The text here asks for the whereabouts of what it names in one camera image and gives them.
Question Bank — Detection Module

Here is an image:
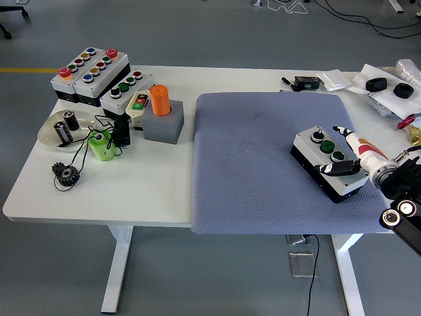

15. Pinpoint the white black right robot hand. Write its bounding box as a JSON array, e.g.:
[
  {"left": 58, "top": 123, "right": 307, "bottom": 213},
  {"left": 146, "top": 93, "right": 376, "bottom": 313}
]
[{"left": 314, "top": 126, "right": 396, "bottom": 178}]

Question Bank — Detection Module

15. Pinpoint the white four-control button box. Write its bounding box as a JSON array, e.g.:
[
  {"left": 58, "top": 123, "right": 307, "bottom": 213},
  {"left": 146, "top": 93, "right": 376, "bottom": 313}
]
[
  {"left": 99, "top": 68, "right": 156, "bottom": 121},
  {"left": 290, "top": 125, "right": 368, "bottom": 204}
]

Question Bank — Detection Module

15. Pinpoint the white five-button control box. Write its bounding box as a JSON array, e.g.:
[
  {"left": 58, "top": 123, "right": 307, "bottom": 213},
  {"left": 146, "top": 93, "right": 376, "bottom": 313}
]
[
  {"left": 72, "top": 48, "right": 132, "bottom": 108},
  {"left": 50, "top": 47, "right": 106, "bottom": 102}
]

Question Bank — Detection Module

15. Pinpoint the black module green terminal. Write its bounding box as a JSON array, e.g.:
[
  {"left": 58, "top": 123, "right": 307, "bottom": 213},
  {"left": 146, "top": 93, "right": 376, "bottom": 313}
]
[{"left": 293, "top": 76, "right": 322, "bottom": 90}]

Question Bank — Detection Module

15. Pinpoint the clear bubble wrap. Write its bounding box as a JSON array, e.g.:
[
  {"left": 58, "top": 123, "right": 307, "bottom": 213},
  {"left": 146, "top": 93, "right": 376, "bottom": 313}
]
[{"left": 395, "top": 58, "right": 421, "bottom": 87}]

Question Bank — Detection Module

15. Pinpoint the small metal floor socket plate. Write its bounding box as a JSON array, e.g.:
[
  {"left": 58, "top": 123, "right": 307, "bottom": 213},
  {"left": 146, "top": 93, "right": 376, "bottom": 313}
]
[{"left": 285, "top": 234, "right": 312, "bottom": 246}]

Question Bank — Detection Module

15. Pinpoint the grey-blue textured mat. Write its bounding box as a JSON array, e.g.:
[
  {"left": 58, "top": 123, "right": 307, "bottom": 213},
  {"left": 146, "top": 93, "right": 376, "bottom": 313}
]
[{"left": 190, "top": 92, "right": 394, "bottom": 236}]

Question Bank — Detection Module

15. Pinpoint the white table leg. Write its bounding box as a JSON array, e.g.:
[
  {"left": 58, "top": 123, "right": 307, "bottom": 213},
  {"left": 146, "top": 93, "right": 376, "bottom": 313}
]
[
  {"left": 100, "top": 225, "right": 134, "bottom": 313},
  {"left": 331, "top": 233, "right": 366, "bottom": 316}
]

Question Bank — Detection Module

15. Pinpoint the large metal floor socket plate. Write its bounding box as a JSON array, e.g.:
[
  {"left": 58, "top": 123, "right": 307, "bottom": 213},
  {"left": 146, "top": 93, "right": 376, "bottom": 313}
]
[{"left": 288, "top": 251, "right": 319, "bottom": 278}]

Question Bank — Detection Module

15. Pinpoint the grey block with hole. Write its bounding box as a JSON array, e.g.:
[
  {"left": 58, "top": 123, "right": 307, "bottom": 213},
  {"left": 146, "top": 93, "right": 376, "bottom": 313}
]
[{"left": 141, "top": 99, "right": 185, "bottom": 145}]

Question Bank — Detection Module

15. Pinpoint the orange cylinder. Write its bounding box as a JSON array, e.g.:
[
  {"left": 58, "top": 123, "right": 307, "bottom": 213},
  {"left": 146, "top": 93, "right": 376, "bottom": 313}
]
[{"left": 149, "top": 84, "right": 172, "bottom": 117}]

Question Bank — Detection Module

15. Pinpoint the small black device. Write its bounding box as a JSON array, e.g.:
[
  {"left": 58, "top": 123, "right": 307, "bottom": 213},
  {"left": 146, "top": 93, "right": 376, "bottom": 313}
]
[{"left": 111, "top": 118, "right": 132, "bottom": 147}]

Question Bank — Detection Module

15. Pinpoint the green plastic spool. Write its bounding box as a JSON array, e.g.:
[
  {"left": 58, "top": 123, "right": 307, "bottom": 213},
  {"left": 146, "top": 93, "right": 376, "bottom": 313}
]
[{"left": 87, "top": 130, "right": 118, "bottom": 162}]

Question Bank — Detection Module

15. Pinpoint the black cylindrical capacitor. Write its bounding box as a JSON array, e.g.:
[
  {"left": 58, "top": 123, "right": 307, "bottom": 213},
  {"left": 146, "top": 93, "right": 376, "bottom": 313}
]
[
  {"left": 53, "top": 120, "right": 74, "bottom": 145},
  {"left": 62, "top": 111, "right": 81, "bottom": 132}
]

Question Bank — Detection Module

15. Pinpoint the black metal gear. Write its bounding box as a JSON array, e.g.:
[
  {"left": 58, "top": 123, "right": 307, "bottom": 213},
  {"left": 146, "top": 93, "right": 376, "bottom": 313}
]
[{"left": 51, "top": 161, "right": 81, "bottom": 188}]

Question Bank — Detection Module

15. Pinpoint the silver metal dish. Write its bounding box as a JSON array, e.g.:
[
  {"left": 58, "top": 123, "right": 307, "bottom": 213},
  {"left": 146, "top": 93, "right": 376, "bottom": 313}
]
[{"left": 37, "top": 109, "right": 99, "bottom": 153}]

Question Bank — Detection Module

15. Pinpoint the black office chair base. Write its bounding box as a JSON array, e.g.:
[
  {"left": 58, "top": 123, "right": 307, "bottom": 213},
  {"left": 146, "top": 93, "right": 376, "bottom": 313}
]
[{"left": 0, "top": 0, "right": 30, "bottom": 40}]

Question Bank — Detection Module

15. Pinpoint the brass valve red handle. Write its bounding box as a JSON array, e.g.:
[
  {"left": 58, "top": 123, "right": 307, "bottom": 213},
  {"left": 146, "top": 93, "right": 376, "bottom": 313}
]
[{"left": 397, "top": 115, "right": 421, "bottom": 146}]

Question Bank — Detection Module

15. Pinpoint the black foam ring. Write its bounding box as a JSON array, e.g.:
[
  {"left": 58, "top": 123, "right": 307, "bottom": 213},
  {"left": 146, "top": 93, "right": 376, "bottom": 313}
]
[
  {"left": 365, "top": 77, "right": 388, "bottom": 93},
  {"left": 393, "top": 82, "right": 414, "bottom": 99}
]

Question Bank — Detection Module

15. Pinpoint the black floor cable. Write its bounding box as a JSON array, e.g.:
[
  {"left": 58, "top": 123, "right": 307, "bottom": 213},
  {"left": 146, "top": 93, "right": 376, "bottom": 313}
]
[
  {"left": 314, "top": 0, "right": 421, "bottom": 39},
  {"left": 324, "top": 0, "right": 421, "bottom": 31}
]

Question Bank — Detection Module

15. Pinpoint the black power cable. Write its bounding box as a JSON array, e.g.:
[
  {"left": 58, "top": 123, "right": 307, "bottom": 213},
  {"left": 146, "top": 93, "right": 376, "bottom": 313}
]
[{"left": 305, "top": 234, "right": 320, "bottom": 316}]

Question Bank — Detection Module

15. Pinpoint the white floor cable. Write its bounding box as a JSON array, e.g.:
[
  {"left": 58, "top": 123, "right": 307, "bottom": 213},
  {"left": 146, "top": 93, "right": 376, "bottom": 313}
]
[{"left": 266, "top": 0, "right": 310, "bottom": 16}]

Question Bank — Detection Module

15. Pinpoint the cream pendant switch box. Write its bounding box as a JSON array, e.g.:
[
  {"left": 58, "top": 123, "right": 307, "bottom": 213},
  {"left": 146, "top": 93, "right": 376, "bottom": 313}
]
[{"left": 125, "top": 89, "right": 152, "bottom": 130}]

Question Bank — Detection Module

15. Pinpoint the thin black wire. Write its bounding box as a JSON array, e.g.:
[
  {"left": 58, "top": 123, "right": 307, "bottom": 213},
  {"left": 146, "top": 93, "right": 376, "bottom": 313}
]
[{"left": 54, "top": 114, "right": 124, "bottom": 192}]

